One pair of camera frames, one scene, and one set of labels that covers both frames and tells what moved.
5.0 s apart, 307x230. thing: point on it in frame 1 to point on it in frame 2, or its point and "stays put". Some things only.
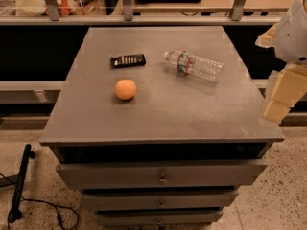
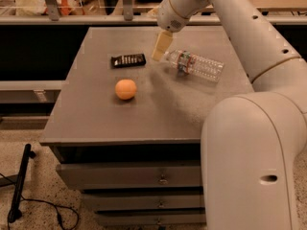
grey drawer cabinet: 158,126 stays put
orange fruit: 126,89 stays put
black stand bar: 15,214 stays put
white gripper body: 292,38 to 169,15
